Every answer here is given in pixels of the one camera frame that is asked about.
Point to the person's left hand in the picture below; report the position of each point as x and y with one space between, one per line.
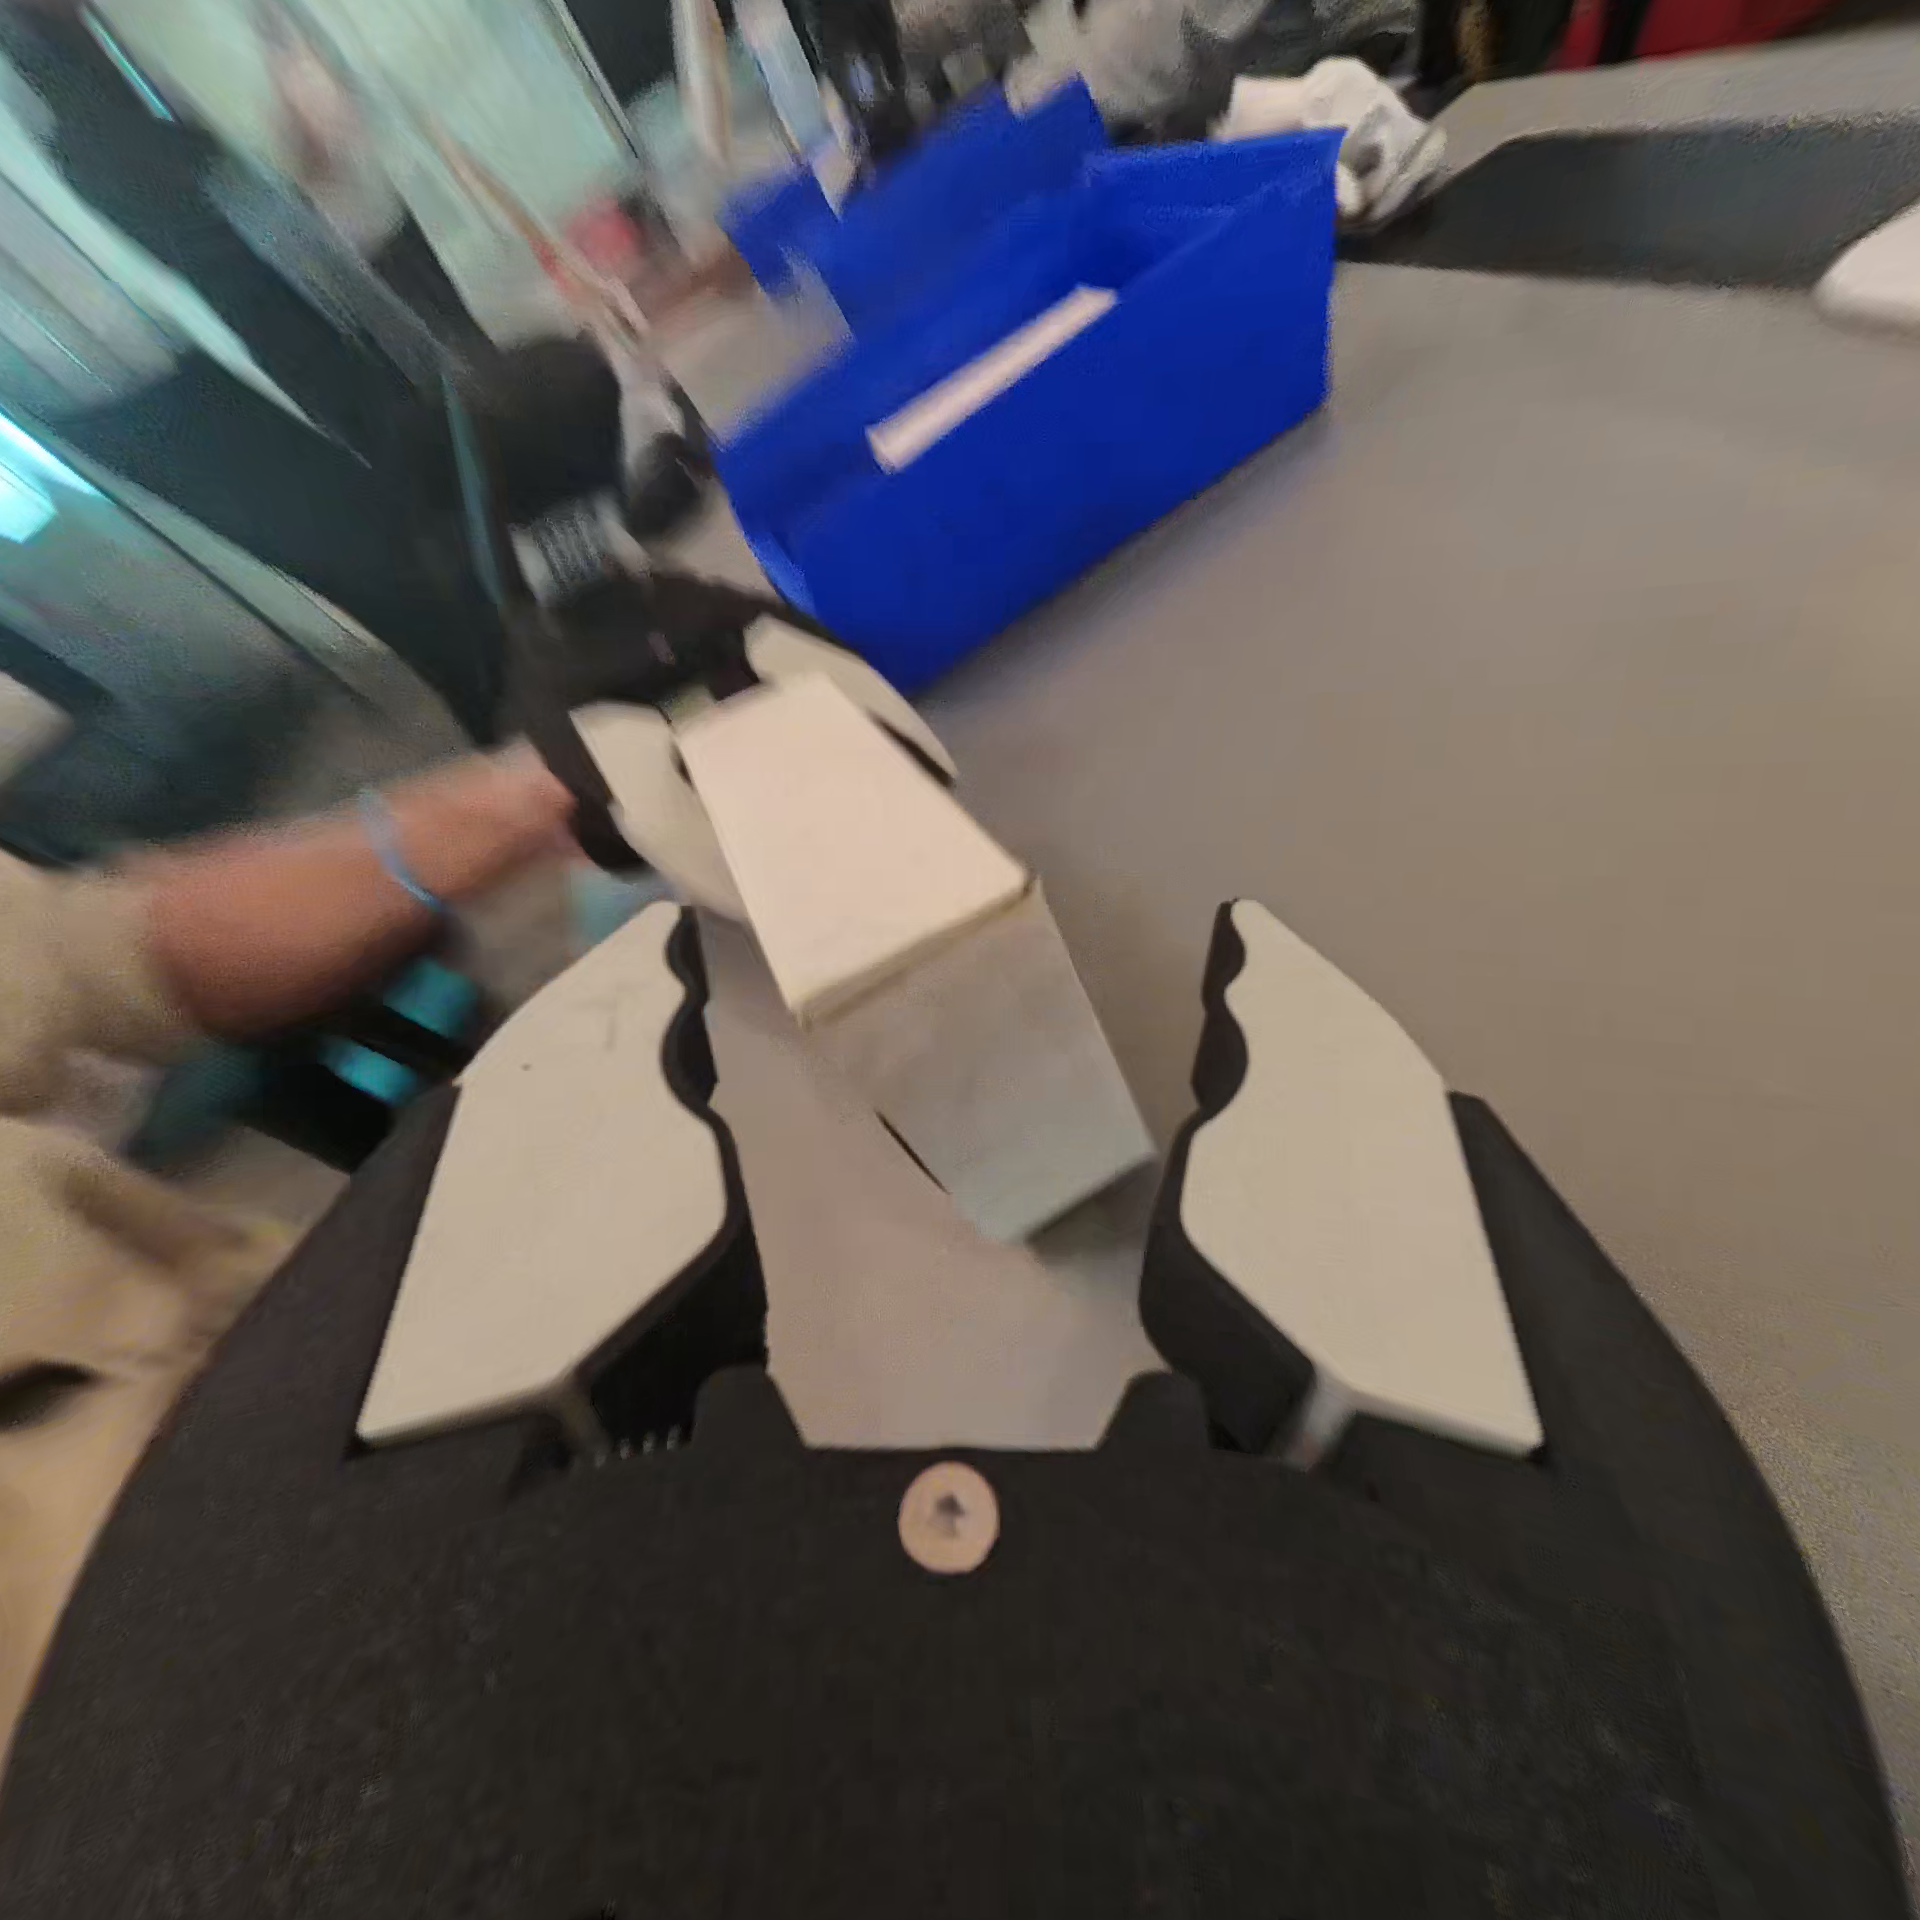
510 832

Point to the red bag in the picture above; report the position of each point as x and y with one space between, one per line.
1725 31

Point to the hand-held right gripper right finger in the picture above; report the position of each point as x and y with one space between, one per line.
1349 1199

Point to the white document stand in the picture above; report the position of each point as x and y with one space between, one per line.
1874 269

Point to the white cloth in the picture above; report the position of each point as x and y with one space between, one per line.
1349 142

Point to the person's leg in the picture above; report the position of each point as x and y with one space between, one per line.
107 1245

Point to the person's left forearm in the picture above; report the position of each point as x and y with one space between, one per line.
268 930

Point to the blue plastic bin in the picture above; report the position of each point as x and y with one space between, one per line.
960 180
1048 511

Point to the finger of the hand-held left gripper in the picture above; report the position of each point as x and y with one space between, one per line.
871 695
646 781

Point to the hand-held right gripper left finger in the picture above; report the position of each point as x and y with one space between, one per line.
555 1199

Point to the white cardboard box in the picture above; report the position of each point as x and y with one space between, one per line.
842 841
990 375

